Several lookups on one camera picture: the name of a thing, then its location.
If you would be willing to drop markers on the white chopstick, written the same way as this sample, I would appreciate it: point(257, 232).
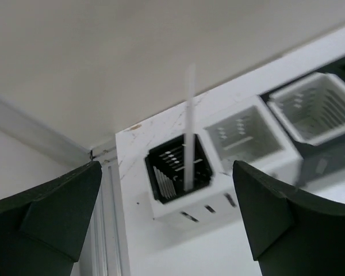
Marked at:
point(189, 128)

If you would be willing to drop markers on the black utensil holder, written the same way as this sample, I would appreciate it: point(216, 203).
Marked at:
point(324, 159)

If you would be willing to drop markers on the white insert cup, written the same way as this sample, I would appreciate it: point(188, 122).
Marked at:
point(312, 109)

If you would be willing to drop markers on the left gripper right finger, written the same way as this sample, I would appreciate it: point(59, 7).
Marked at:
point(290, 231)

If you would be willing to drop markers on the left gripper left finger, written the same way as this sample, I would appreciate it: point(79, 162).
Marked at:
point(43, 229)

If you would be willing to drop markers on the black insert cup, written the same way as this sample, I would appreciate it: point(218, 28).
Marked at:
point(166, 171)

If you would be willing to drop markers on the white utensil holder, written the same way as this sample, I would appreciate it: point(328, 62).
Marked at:
point(247, 131)

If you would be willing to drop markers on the aluminium rail left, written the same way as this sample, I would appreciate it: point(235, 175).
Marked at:
point(32, 153)

